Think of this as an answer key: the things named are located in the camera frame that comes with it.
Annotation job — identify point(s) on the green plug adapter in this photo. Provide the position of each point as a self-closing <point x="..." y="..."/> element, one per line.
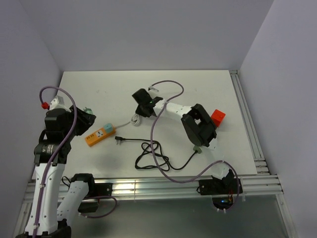
<point x="88" y="112"/>

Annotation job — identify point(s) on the red cube plug adapter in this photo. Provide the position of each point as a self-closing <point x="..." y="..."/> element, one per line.
<point x="217" y="117"/>

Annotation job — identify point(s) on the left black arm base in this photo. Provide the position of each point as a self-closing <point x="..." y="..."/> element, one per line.
<point x="89" y="205"/>

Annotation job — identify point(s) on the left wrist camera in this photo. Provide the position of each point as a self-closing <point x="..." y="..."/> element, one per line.
<point x="56" y="103"/>

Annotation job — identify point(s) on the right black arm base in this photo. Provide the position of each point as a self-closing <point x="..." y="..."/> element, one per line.
<point x="223" y="194"/>

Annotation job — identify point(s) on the aluminium mounting rail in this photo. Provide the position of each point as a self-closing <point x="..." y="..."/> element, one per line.
<point x="161" y="188"/>

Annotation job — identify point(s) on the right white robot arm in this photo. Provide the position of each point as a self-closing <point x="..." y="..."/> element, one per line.
<point x="198" y="125"/>

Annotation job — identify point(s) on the aluminium side frame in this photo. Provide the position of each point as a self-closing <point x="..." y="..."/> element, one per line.
<point x="261" y="165"/>

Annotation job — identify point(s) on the green power strip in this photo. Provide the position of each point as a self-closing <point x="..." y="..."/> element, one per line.
<point x="197" y="149"/>

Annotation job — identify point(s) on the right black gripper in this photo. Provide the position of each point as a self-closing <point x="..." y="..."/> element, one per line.
<point x="139" y="111"/>

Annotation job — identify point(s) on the light blue plug adapter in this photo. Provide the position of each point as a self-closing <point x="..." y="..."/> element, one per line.
<point x="108" y="128"/>

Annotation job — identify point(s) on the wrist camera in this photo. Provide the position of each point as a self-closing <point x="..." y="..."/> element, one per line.
<point x="56" y="103"/>
<point x="153" y="89"/>

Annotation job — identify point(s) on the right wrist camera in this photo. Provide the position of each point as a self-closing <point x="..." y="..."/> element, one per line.
<point x="153" y="89"/>

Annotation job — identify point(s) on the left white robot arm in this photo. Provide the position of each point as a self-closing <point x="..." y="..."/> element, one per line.
<point x="48" y="218"/>

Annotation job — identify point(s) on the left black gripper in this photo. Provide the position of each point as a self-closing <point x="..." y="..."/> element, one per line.
<point x="85" y="120"/>

